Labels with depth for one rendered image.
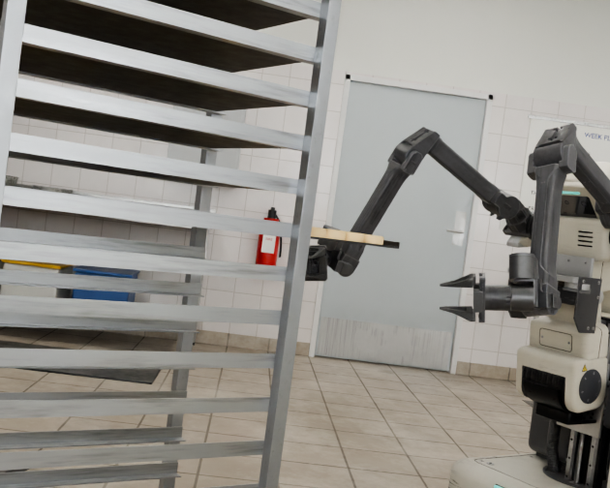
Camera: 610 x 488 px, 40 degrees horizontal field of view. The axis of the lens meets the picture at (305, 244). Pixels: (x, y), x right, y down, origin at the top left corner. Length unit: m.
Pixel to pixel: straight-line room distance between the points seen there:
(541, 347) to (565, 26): 4.23
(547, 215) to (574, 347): 0.68
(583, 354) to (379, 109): 3.91
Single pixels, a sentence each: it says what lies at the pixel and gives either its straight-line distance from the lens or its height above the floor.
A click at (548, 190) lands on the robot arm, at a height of 1.13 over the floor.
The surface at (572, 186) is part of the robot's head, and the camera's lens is 2.55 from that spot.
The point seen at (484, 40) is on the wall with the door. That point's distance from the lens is 6.43.
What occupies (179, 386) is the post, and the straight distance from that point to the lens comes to 2.12.
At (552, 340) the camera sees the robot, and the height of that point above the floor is 0.72.
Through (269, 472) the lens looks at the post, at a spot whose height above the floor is 0.47.
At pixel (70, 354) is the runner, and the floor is 0.70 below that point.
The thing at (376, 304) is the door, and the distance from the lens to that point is 6.20.
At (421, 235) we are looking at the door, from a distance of 6.23.
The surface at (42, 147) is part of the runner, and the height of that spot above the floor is 1.05.
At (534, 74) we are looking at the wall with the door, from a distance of 6.49.
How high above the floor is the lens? 0.99
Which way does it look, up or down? 2 degrees down
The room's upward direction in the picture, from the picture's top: 7 degrees clockwise
